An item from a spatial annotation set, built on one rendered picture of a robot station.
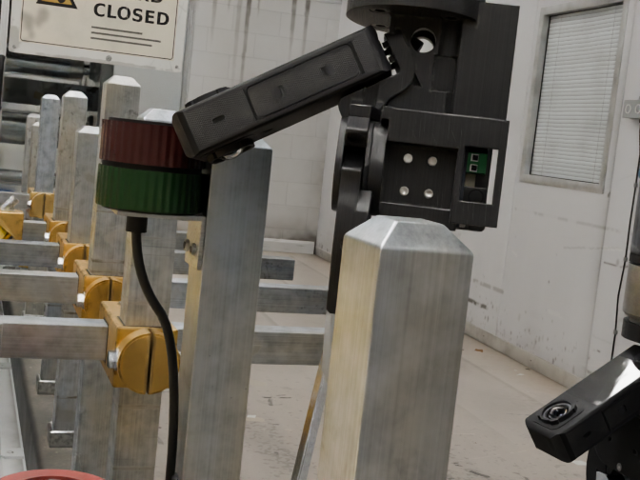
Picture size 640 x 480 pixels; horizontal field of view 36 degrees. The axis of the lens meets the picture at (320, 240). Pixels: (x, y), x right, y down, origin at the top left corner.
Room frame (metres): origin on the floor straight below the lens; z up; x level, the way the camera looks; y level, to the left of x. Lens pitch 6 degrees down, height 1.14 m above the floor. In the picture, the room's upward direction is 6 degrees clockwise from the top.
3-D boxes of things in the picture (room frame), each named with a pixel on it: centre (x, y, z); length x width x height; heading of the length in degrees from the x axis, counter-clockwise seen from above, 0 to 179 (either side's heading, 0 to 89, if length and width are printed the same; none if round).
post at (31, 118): (2.46, 0.73, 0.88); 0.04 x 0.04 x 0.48; 20
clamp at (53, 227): (1.54, 0.40, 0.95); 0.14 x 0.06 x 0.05; 20
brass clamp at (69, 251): (1.31, 0.32, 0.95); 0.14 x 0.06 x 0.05; 20
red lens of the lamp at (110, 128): (0.57, 0.10, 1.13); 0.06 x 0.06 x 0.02
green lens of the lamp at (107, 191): (0.57, 0.10, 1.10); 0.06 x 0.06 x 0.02
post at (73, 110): (1.52, 0.39, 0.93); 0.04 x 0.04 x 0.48; 20
